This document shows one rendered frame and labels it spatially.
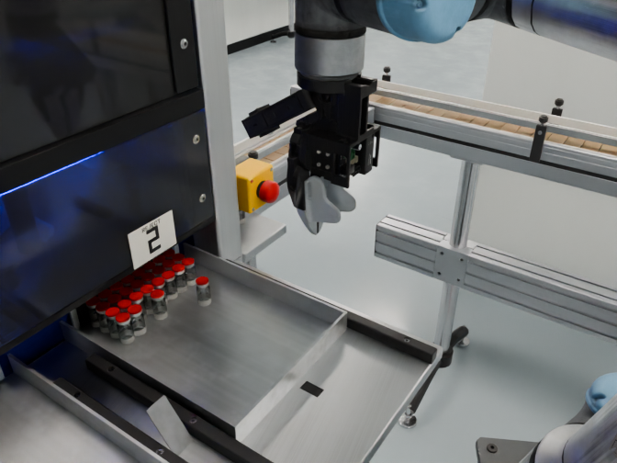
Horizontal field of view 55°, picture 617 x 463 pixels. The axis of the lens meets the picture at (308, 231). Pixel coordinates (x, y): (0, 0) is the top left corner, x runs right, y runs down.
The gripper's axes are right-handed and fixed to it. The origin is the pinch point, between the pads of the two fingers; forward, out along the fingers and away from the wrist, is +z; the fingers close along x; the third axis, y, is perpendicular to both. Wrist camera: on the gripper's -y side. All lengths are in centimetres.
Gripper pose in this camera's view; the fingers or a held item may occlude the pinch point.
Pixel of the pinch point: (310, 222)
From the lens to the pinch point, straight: 75.9
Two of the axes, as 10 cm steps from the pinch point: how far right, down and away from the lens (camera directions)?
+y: 8.3, 3.0, -4.7
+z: -0.1, 8.5, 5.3
